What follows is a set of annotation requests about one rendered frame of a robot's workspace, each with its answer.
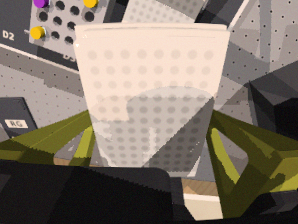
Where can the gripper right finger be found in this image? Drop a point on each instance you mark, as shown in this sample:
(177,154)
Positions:
(272,163)

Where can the white well plate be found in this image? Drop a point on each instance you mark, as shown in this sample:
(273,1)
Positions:
(150,89)
(184,11)

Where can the grey rack with round holes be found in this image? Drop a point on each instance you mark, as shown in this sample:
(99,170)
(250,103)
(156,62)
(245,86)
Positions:
(67,14)

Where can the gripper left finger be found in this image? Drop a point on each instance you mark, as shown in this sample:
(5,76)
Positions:
(39,146)

